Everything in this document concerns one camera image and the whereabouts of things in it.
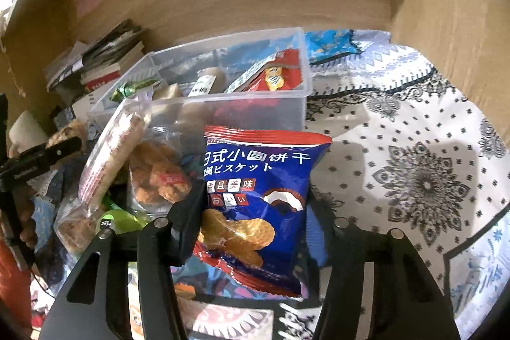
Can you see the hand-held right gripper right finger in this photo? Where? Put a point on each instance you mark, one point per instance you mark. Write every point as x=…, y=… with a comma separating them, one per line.
x=317, y=244

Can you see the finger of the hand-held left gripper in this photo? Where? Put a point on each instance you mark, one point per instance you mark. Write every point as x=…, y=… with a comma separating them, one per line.
x=51, y=153

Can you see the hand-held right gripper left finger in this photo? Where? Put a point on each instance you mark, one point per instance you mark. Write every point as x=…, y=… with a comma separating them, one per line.
x=192, y=211

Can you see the blue biscuit packet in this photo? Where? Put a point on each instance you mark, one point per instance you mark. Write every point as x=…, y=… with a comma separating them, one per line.
x=255, y=172

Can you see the large clear plastic bin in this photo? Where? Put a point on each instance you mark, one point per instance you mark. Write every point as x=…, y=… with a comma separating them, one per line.
x=243, y=109

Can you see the clear bag of fried snacks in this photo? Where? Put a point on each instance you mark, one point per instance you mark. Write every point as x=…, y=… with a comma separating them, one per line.
x=157, y=174

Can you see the clear bag of brown snacks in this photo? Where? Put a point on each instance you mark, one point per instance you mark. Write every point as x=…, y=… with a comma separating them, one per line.
x=75, y=226

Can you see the white paper roll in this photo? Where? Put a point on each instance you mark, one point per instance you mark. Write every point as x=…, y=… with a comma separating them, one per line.
x=24, y=129

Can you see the long red white snack packet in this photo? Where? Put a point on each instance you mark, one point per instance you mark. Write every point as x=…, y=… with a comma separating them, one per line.
x=113, y=151

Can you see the green round snack packet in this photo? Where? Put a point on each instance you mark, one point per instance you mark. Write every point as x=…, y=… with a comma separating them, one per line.
x=119, y=221

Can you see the green snack wrapper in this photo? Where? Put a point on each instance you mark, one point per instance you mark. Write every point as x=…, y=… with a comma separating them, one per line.
x=129, y=89

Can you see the stack of books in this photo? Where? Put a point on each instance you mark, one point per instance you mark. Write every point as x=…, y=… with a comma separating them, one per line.
x=105, y=59

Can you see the printed blanket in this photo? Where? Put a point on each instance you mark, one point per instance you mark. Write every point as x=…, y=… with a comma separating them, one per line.
x=398, y=149

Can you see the blue patterned snack packet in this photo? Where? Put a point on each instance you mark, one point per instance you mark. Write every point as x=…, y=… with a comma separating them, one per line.
x=330, y=45

